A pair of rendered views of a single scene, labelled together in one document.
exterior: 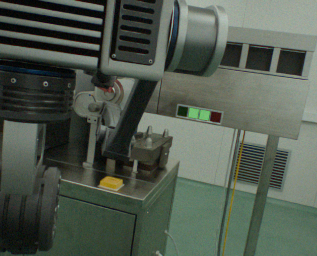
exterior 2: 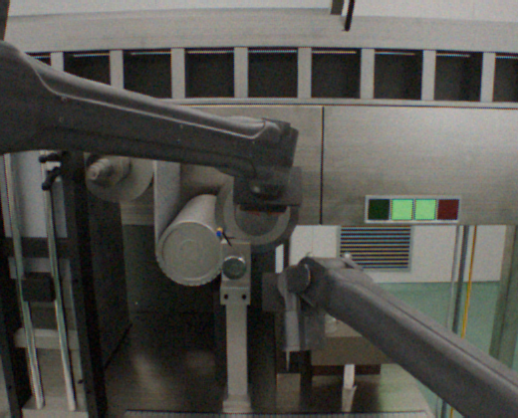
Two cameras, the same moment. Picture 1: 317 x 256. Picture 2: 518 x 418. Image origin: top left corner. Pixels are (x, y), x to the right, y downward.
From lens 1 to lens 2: 0.91 m
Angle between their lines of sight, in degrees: 14
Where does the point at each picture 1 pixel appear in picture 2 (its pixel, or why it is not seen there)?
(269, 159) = not seen: outside the picture
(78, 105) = (174, 259)
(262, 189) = (512, 315)
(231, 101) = (474, 172)
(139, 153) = (367, 348)
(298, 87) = not seen: outside the picture
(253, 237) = not seen: hidden behind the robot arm
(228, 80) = (464, 130)
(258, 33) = (510, 30)
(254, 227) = not seen: hidden behind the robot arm
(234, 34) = (465, 35)
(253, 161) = (365, 235)
